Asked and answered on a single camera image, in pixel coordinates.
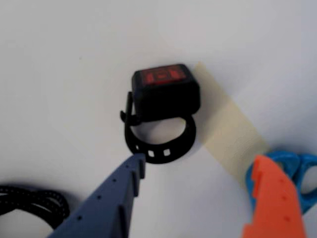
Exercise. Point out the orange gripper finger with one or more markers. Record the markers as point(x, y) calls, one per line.
point(272, 203)

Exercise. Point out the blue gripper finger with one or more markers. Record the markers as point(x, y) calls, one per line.
point(106, 203)

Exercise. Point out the short beige masking tape piece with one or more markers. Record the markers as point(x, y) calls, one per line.
point(230, 124)

